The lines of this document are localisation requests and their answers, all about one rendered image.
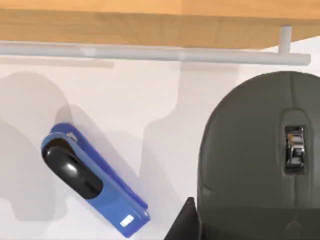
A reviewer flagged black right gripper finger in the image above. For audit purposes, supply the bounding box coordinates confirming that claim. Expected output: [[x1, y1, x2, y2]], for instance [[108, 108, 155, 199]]
[[162, 196, 201, 240]]

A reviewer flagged dark grey computer mouse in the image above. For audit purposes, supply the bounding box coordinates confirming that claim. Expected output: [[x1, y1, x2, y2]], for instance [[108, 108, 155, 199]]
[[196, 70, 320, 240]]

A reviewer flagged blue and black stapler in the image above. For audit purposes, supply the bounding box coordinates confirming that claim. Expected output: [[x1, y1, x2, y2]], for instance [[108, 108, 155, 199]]
[[41, 122, 151, 238]]

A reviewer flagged wooden drawer front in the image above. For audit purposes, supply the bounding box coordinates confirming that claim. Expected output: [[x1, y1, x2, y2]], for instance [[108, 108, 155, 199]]
[[0, 0, 320, 52]]

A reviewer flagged long grey metal handle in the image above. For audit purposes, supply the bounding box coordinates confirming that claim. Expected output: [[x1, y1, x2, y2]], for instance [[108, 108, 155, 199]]
[[0, 24, 312, 66]]

